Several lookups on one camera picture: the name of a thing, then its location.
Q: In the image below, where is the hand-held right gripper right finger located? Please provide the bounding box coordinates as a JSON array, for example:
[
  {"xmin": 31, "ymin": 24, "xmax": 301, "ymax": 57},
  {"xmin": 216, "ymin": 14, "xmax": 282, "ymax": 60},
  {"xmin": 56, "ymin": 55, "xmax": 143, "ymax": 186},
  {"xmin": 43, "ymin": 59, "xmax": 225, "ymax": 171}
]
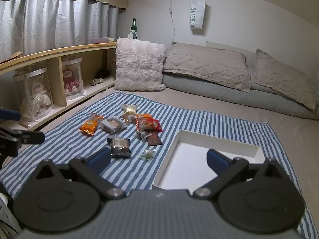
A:
[{"xmin": 193, "ymin": 149, "xmax": 291, "ymax": 201}]

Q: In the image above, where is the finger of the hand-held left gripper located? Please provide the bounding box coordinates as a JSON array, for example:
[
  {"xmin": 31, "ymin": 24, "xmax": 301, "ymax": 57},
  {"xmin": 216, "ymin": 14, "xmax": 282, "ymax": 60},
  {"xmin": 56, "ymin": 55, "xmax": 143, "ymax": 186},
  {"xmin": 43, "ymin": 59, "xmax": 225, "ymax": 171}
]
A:
[
  {"xmin": 0, "ymin": 108, "xmax": 22, "ymax": 123},
  {"xmin": 0, "ymin": 126, "xmax": 46, "ymax": 158}
]

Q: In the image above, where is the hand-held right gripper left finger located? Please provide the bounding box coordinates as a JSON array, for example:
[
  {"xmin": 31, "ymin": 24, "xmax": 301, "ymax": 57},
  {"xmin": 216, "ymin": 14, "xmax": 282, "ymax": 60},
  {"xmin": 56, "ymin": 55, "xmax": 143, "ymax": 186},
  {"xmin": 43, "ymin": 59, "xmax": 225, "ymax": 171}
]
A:
[{"xmin": 35, "ymin": 147, "xmax": 125, "ymax": 201}]

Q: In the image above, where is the dark wafer snack packet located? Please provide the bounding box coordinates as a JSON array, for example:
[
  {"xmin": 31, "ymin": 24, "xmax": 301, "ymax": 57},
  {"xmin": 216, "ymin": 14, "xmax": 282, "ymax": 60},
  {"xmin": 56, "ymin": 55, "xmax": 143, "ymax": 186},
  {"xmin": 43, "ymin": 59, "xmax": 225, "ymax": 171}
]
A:
[{"xmin": 107, "ymin": 137, "xmax": 132, "ymax": 158}]

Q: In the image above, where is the white cardboard box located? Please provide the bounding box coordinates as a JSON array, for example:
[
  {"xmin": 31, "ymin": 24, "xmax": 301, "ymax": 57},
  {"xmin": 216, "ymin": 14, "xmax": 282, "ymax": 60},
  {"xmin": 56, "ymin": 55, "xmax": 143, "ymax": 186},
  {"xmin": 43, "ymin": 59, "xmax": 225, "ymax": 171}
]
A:
[{"xmin": 152, "ymin": 129, "xmax": 265, "ymax": 191}]

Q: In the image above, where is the orange snack packet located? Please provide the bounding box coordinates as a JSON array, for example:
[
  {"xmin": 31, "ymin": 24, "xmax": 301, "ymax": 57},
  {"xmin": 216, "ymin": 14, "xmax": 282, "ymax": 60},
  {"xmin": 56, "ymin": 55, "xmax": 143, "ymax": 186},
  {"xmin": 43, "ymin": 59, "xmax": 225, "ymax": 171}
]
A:
[
  {"xmin": 79, "ymin": 113, "xmax": 105, "ymax": 136},
  {"xmin": 122, "ymin": 113, "xmax": 152, "ymax": 125}
]

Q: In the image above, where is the clear pastry snack packet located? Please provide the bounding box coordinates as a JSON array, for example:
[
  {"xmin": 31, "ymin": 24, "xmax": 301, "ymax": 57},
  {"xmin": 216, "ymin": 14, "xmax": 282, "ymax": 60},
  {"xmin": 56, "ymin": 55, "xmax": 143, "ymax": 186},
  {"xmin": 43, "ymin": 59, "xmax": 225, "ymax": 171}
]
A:
[{"xmin": 100, "ymin": 116, "xmax": 127, "ymax": 134}]

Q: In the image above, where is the silver foil packet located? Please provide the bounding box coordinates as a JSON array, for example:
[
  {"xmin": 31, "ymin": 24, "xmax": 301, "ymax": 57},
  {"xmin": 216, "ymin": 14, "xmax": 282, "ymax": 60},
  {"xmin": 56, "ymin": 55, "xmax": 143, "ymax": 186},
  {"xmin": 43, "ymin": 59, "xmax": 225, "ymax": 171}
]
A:
[{"xmin": 139, "ymin": 148, "xmax": 157, "ymax": 160}]

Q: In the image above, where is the cream nut-print snack packet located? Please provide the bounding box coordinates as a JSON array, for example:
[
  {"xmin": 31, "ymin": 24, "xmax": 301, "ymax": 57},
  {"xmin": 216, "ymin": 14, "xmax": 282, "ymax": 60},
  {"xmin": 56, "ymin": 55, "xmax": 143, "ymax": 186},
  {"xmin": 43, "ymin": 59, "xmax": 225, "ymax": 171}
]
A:
[{"xmin": 121, "ymin": 104, "xmax": 138, "ymax": 114}]

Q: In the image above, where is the dark brown snack packet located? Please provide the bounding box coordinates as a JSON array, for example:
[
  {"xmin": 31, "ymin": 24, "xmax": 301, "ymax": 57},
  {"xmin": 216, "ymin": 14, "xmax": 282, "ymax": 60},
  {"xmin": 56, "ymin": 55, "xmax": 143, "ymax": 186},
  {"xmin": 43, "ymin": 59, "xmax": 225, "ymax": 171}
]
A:
[{"xmin": 145, "ymin": 132, "xmax": 163, "ymax": 146}]

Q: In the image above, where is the red cookie snack packet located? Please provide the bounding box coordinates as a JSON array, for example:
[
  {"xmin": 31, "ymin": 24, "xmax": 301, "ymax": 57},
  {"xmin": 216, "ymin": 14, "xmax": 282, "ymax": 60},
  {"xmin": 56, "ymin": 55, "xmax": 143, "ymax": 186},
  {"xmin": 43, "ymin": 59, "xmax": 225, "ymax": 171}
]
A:
[{"xmin": 136, "ymin": 118, "xmax": 163, "ymax": 133}]

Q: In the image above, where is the blue striped blanket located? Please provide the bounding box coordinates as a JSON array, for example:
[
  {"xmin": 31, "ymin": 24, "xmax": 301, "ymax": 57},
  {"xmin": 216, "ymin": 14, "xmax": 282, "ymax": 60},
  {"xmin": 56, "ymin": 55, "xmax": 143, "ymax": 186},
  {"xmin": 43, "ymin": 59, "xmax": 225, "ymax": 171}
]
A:
[{"xmin": 0, "ymin": 91, "xmax": 312, "ymax": 239}]

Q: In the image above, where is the white-dress doll in clear case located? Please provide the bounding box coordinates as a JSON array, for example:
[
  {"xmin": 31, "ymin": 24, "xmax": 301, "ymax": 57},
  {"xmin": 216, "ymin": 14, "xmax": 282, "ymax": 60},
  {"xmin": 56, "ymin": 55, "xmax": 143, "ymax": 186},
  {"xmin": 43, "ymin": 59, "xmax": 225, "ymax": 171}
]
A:
[{"xmin": 14, "ymin": 67, "xmax": 54, "ymax": 126}]

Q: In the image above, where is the wooden bedside shelf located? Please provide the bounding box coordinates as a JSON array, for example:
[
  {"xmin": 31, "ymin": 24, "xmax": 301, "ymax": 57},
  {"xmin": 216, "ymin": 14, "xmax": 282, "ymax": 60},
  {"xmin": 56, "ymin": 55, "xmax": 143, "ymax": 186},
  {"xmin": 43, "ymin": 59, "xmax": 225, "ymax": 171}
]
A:
[{"xmin": 0, "ymin": 41, "xmax": 117, "ymax": 130}]

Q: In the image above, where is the grey folded duvet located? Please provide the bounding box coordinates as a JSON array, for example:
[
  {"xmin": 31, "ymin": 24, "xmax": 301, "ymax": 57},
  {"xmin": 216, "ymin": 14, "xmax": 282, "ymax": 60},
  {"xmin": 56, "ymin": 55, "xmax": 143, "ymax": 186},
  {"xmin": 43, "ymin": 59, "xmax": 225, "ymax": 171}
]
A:
[{"xmin": 162, "ymin": 41, "xmax": 316, "ymax": 119}]

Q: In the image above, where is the pink-dress doll in clear case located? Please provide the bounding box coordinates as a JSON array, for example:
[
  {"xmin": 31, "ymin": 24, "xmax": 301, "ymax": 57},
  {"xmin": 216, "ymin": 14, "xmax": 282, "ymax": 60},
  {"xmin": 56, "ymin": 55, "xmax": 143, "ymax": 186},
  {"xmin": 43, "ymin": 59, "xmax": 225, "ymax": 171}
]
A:
[{"xmin": 61, "ymin": 57, "xmax": 85, "ymax": 101}]

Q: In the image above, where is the large beige textured pillow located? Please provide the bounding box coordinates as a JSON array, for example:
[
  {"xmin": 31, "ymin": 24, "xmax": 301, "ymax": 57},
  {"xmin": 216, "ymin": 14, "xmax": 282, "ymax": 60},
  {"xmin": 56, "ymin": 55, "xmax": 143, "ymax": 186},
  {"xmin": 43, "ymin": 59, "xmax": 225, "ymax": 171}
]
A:
[{"xmin": 163, "ymin": 42, "xmax": 252, "ymax": 93}]

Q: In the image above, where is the grey curtain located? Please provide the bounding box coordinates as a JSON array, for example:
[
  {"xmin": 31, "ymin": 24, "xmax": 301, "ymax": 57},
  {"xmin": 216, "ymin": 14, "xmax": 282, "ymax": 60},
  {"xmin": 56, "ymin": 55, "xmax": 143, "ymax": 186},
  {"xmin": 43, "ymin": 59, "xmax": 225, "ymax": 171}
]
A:
[{"xmin": 0, "ymin": 0, "xmax": 120, "ymax": 63}]

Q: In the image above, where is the white fluffy pillow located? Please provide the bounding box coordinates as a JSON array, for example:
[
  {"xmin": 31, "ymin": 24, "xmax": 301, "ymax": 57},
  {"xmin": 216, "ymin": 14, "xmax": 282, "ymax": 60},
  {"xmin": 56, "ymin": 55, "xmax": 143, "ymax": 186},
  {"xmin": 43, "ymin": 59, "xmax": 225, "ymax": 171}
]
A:
[{"xmin": 114, "ymin": 38, "xmax": 166, "ymax": 92}]

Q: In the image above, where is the small beige textured pillow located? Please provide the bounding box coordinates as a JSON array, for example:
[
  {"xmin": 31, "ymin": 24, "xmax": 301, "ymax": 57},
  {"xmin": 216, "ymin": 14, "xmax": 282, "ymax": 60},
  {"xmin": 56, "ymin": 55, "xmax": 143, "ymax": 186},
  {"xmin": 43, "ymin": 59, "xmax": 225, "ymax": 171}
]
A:
[{"xmin": 253, "ymin": 48, "xmax": 317, "ymax": 111}]

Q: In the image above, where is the green glass bottle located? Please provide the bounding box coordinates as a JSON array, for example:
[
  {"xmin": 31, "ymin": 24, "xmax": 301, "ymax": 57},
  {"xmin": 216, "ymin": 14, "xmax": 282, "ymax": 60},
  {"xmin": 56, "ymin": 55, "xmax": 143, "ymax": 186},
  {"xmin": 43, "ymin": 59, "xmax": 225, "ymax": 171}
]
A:
[{"xmin": 130, "ymin": 18, "xmax": 138, "ymax": 40}]

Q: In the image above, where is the white tote bag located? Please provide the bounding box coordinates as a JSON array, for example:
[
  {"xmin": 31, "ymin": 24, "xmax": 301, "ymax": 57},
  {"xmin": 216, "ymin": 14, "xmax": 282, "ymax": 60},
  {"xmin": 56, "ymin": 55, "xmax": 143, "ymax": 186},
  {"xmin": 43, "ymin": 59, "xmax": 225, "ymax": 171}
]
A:
[{"xmin": 190, "ymin": 0, "xmax": 206, "ymax": 30}]

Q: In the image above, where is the white hanging cable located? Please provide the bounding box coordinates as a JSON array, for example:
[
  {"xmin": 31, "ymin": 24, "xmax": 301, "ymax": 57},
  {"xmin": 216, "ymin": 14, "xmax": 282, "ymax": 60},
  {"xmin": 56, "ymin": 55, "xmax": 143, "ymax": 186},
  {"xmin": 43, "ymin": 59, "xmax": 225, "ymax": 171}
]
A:
[{"xmin": 166, "ymin": 0, "xmax": 176, "ymax": 43}]

